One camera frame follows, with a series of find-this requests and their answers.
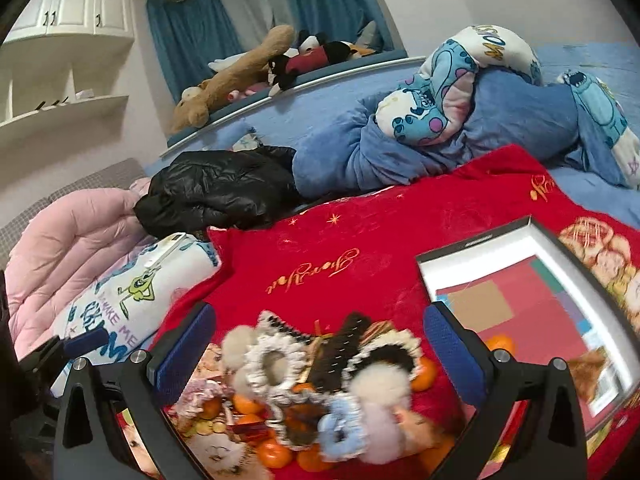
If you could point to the grey fabric headboard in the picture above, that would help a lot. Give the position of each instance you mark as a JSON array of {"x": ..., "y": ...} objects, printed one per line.
[{"x": 120, "y": 172}]

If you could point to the teal curtain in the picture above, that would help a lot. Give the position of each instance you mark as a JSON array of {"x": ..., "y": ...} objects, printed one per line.
[
  {"x": 190, "y": 50},
  {"x": 330, "y": 0}
]

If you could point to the cream fluffy scrunchie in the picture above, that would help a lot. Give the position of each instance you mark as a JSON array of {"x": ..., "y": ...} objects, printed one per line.
[{"x": 380, "y": 385}]

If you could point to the white flat plastic object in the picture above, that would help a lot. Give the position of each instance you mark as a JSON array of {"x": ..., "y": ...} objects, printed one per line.
[{"x": 162, "y": 257}]

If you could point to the black puffer jacket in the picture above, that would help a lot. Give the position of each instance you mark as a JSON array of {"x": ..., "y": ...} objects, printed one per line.
[{"x": 220, "y": 190}]

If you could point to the orange red slim box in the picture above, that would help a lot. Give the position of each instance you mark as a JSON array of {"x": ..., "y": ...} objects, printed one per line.
[{"x": 247, "y": 431}]

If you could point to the lilac crochet scrunchie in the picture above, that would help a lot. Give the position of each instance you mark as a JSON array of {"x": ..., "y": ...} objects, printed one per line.
[{"x": 197, "y": 395}]

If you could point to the brown ruffled scrunchie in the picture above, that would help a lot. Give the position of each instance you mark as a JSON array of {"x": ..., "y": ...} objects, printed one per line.
[{"x": 300, "y": 422}]

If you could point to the orange plush toy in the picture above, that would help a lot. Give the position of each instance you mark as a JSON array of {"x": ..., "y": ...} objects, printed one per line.
[{"x": 362, "y": 51}]

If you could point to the white wall shelf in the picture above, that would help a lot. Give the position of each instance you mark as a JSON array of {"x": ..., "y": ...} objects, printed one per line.
[{"x": 65, "y": 115}]

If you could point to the blue crochet scrunchie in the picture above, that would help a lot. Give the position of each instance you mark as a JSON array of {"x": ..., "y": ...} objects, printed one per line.
[{"x": 345, "y": 410}]

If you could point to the grey plush toy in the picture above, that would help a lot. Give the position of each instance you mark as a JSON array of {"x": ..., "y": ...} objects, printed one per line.
[{"x": 369, "y": 35}]

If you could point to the beige fluffy scrunchie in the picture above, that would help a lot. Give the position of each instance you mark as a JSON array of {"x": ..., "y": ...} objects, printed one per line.
[{"x": 237, "y": 344}]

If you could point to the white plush toy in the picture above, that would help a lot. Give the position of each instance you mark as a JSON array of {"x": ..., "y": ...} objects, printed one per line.
[{"x": 225, "y": 64}]

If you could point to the black shallow cardboard box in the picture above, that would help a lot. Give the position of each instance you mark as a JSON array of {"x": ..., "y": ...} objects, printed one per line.
[{"x": 530, "y": 305}]

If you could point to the dark brown hair clip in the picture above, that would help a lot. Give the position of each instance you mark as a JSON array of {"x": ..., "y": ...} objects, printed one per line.
[{"x": 340, "y": 350}]

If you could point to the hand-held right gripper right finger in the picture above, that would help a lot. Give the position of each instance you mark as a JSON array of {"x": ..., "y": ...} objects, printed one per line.
[{"x": 457, "y": 360}]

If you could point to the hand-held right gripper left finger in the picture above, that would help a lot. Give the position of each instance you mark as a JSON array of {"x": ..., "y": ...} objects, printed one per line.
[{"x": 182, "y": 360}]

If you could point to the pile of tangerines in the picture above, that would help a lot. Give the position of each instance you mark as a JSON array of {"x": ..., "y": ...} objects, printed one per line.
[{"x": 272, "y": 455}]

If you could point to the white wall cabinet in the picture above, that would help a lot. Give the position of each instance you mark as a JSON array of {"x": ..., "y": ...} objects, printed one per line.
[{"x": 65, "y": 10}]

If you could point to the small pink plush toy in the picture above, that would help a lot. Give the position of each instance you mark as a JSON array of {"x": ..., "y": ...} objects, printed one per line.
[{"x": 245, "y": 92}]

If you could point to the blue cartoon print quilt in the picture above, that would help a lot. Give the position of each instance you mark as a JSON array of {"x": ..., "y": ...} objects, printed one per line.
[{"x": 500, "y": 125}]

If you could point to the white cartoon print blanket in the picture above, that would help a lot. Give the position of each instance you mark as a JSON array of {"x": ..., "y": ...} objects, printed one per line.
[{"x": 135, "y": 290}]

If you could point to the cream ruffled scrunchie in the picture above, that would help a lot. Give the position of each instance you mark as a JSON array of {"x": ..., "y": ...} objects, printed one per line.
[{"x": 295, "y": 355}]

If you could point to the black cream-edged scrunchie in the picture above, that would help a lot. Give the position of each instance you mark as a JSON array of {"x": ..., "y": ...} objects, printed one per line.
[{"x": 387, "y": 355}]

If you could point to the red bear print blanket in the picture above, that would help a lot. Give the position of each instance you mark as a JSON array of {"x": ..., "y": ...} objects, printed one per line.
[{"x": 360, "y": 240}]

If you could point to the pink quilt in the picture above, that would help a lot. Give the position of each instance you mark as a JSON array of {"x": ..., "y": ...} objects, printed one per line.
[{"x": 75, "y": 245}]

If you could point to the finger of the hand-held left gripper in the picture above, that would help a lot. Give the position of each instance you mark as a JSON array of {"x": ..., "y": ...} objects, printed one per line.
[
  {"x": 87, "y": 342},
  {"x": 42, "y": 367}
]

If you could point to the black red mouse plush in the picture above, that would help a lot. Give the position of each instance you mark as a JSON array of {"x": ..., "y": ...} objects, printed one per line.
[{"x": 305, "y": 62}]

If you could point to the brown plush dog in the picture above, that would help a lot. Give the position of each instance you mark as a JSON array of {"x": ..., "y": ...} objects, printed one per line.
[{"x": 235, "y": 75}]

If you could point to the pink fluffy scrunchie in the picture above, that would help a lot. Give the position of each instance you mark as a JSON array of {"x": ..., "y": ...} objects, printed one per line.
[{"x": 385, "y": 437}]

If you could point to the single orange tangerine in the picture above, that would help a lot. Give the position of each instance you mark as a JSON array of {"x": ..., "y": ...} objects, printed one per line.
[{"x": 500, "y": 344}]

